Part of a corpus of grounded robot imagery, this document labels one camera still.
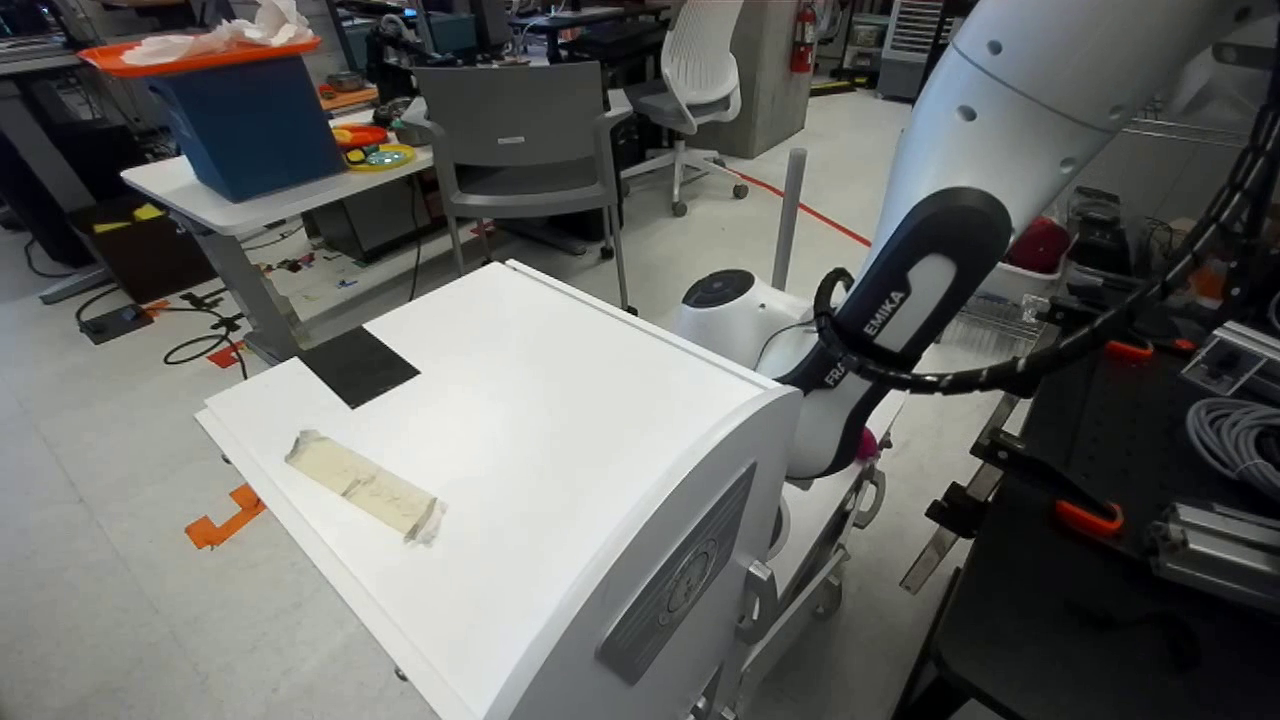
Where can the grey office chair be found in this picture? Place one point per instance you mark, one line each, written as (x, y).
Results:
(697, 87)

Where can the black orange clamp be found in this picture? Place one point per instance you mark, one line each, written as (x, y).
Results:
(1073, 507)

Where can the white toy kitchen cabinet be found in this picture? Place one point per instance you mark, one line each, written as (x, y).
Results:
(552, 517)

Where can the blue storage bin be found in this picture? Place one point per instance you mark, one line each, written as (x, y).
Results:
(245, 116)

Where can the white side table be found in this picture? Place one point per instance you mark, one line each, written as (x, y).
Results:
(221, 224)

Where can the grey plastic chair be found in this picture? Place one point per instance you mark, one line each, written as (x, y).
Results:
(527, 143)

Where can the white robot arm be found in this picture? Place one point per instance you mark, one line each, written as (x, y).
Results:
(1018, 104)

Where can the grey vertical pole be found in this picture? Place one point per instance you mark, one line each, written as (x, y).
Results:
(790, 212)

